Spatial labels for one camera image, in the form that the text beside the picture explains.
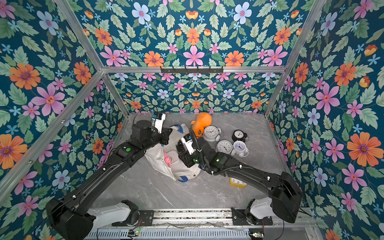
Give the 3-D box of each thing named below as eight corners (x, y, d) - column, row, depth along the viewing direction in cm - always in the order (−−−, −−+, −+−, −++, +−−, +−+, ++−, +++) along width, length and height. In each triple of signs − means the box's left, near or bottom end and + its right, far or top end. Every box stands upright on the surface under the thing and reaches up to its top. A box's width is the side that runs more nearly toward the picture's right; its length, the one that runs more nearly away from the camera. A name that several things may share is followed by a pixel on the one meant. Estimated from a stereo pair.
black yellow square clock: (228, 185, 86) (229, 184, 84) (229, 179, 89) (230, 177, 86) (245, 189, 85) (247, 188, 82) (246, 183, 87) (247, 181, 85)
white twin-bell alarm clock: (231, 157, 97) (232, 155, 94) (229, 143, 104) (230, 140, 102) (248, 157, 97) (249, 154, 94) (245, 143, 104) (246, 140, 102)
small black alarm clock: (232, 142, 105) (233, 139, 102) (231, 132, 110) (231, 129, 107) (248, 142, 105) (249, 139, 102) (245, 132, 110) (247, 129, 107)
